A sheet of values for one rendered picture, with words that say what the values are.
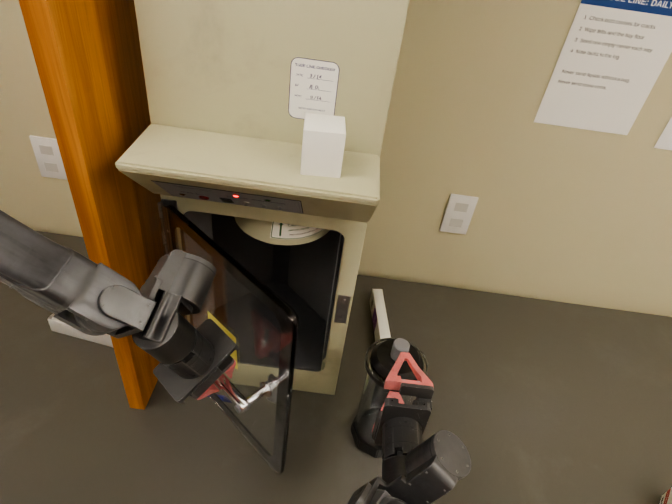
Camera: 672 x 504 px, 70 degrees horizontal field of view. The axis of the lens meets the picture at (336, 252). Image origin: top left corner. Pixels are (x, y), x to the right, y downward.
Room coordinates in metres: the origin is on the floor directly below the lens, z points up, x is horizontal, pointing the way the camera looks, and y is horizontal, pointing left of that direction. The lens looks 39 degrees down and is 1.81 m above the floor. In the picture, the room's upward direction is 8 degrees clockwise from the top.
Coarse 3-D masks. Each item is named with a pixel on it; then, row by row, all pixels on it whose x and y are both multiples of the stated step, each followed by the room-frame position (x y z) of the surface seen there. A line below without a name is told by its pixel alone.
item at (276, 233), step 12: (252, 228) 0.63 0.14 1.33; (264, 228) 0.63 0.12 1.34; (276, 228) 0.63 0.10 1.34; (288, 228) 0.63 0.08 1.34; (300, 228) 0.64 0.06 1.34; (312, 228) 0.65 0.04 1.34; (264, 240) 0.62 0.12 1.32; (276, 240) 0.62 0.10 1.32; (288, 240) 0.62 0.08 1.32; (300, 240) 0.63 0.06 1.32; (312, 240) 0.64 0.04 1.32
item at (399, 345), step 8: (384, 344) 0.56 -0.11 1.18; (392, 344) 0.56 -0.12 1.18; (400, 344) 0.53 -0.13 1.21; (408, 344) 0.54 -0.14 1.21; (376, 352) 0.54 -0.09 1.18; (384, 352) 0.54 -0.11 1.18; (392, 352) 0.53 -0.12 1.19; (408, 352) 0.55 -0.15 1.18; (416, 352) 0.55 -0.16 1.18; (376, 360) 0.52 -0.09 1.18; (384, 360) 0.52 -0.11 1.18; (392, 360) 0.52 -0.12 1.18; (416, 360) 0.53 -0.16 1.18; (376, 368) 0.51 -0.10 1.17; (384, 368) 0.51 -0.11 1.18; (400, 368) 0.51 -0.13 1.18; (408, 368) 0.51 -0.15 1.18; (384, 376) 0.50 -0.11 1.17; (408, 376) 0.50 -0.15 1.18
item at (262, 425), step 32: (192, 224) 0.54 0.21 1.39; (224, 256) 0.48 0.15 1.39; (224, 288) 0.48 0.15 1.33; (256, 288) 0.44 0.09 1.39; (192, 320) 0.55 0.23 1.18; (224, 320) 0.49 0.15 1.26; (256, 320) 0.44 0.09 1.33; (288, 320) 0.40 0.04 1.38; (256, 352) 0.44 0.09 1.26; (288, 352) 0.39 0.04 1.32; (256, 384) 0.44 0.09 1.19; (288, 384) 0.39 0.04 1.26; (256, 416) 0.43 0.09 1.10; (288, 416) 0.40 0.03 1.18; (256, 448) 0.43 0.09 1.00
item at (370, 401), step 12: (372, 348) 0.56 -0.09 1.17; (372, 372) 0.50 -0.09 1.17; (372, 384) 0.51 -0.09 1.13; (372, 396) 0.50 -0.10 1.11; (384, 396) 0.49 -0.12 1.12; (408, 396) 0.50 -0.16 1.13; (360, 408) 0.52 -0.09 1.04; (372, 408) 0.50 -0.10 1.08; (360, 420) 0.51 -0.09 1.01; (372, 420) 0.49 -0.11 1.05; (360, 432) 0.50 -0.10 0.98; (372, 444) 0.49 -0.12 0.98
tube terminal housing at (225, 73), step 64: (192, 0) 0.60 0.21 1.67; (256, 0) 0.60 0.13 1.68; (320, 0) 0.60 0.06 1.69; (384, 0) 0.61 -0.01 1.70; (192, 64) 0.60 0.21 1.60; (256, 64) 0.60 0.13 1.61; (384, 64) 0.61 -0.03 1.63; (192, 128) 0.60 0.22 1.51; (256, 128) 0.60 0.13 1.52; (384, 128) 0.61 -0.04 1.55; (320, 384) 0.61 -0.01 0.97
